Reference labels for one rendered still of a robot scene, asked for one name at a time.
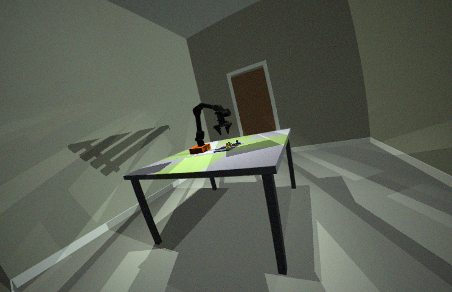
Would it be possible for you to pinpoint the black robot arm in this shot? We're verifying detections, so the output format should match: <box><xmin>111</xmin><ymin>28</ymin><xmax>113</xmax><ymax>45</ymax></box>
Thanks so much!
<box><xmin>193</xmin><ymin>103</ymin><xmax>231</xmax><ymax>147</ymax></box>

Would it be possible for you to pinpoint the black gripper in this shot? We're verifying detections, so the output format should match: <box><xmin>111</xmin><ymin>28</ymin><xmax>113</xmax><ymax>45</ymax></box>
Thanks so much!
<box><xmin>214</xmin><ymin>117</ymin><xmax>232</xmax><ymax>135</ymax></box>

